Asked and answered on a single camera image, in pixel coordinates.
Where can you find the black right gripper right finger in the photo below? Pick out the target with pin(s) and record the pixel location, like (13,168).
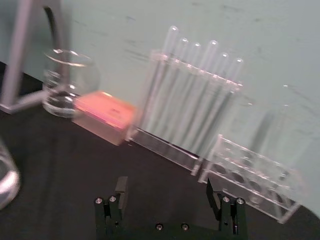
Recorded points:
(212,200)

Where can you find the tall clear test tube rack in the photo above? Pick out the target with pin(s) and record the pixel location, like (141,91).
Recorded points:
(165,150)

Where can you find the clear glass conical flask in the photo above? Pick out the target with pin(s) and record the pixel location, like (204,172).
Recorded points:
(7,180)

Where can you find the black table cloth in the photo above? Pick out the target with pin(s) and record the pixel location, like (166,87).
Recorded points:
(62,162)

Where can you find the wide clear glass tube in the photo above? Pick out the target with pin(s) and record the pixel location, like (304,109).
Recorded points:
(277,120)

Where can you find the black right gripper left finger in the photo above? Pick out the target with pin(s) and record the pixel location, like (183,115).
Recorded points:
(121,192)

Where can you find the clear glass beaker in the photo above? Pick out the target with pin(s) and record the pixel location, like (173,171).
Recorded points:
(75,75)

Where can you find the pink pipette tip box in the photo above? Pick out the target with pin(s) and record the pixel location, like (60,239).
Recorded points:
(105,115)

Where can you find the low clear wide-hole rack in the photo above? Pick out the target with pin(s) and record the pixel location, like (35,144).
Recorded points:
(250,185)

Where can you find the clear glass test tube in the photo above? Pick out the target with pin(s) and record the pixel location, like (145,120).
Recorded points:
(181,52)
(170,42)
(208,57)
(221,67)
(193,56)

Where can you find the blue and grey pipette stand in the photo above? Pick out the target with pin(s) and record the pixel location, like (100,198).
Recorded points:
(17,62)

